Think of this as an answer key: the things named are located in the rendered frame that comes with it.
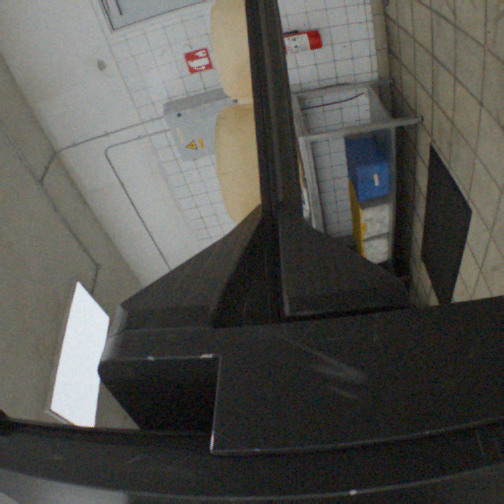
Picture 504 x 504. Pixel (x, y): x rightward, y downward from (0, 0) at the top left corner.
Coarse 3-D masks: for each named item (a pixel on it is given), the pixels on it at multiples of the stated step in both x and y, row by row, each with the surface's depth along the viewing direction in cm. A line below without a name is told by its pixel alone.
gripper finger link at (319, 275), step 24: (288, 216) 11; (288, 240) 9; (312, 240) 9; (288, 264) 8; (312, 264) 7; (336, 264) 7; (360, 264) 7; (288, 288) 7; (312, 288) 6; (336, 288) 6; (360, 288) 6; (384, 288) 6; (288, 312) 6; (312, 312) 6; (336, 312) 6; (360, 312) 6
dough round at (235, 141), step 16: (224, 112) 15; (240, 112) 15; (224, 128) 15; (240, 128) 15; (224, 144) 15; (240, 144) 14; (224, 160) 15; (240, 160) 14; (256, 160) 14; (224, 176) 15; (240, 176) 15; (256, 176) 15; (224, 192) 15; (240, 192) 15; (256, 192) 15; (240, 208) 15
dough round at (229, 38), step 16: (224, 0) 16; (240, 0) 15; (224, 16) 15; (240, 16) 15; (224, 32) 15; (240, 32) 15; (224, 48) 15; (240, 48) 15; (224, 64) 16; (240, 64) 16; (224, 80) 16; (240, 80) 16; (240, 96) 18
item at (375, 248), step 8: (352, 216) 395; (352, 224) 404; (360, 240) 365; (368, 240) 364; (376, 240) 363; (384, 240) 363; (360, 248) 380; (368, 248) 367; (376, 248) 369; (384, 248) 370; (368, 256) 376; (376, 256) 377; (384, 256) 379
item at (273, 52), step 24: (264, 0) 17; (264, 24) 14; (264, 48) 13; (264, 72) 12; (264, 96) 12; (288, 96) 38; (264, 120) 12; (288, 120) 30; (264, 144) 12; (288, 144) 24; (264, 168) 12; (288, 168) 21; (264, 192) 12; (288, 192) 19; (264, 216) 12
